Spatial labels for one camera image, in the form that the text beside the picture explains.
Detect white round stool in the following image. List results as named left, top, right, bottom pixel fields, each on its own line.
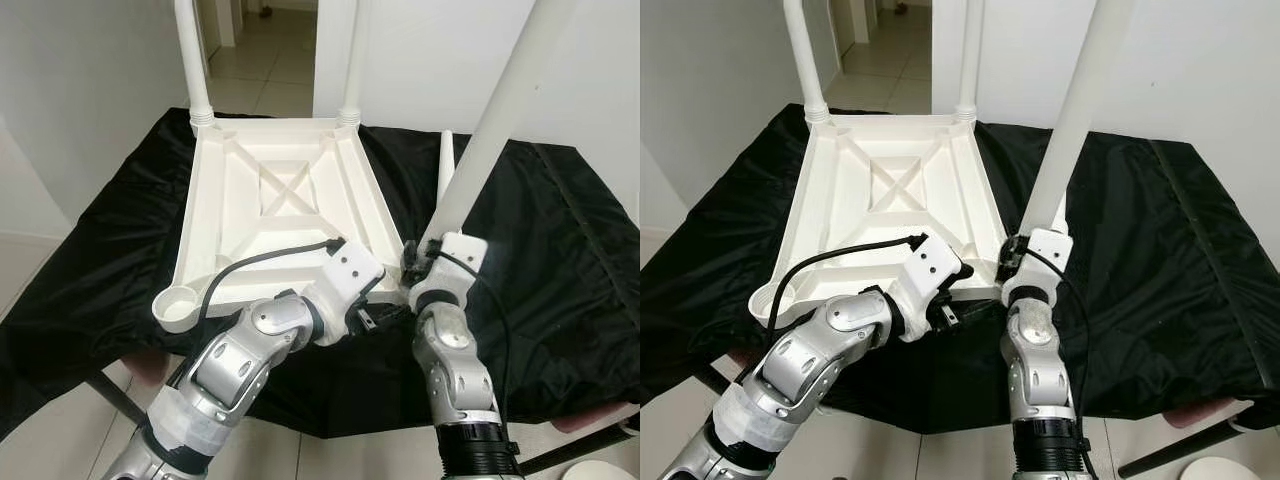
left=1175, top=457, right=1261, bottom=480
left=560, top=458, right=636, bottom=480

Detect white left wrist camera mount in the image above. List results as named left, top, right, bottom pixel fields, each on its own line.
left=885, top=235, right=976, bottom=343
left=305, top=238, right=388, bottom=346

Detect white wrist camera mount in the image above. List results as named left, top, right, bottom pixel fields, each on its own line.
left=885, top=235, right=976, bottom=343
left=410, top=232, right=489, bottom=309
left=1003, top=228, right=1073, bottom=306
left=305, top=238, right=388, bottom=346

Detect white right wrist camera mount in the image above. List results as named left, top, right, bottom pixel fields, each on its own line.
left=410, top=232, right=489, bottom=309
left=1003, top=228, right=1073, bottom=306

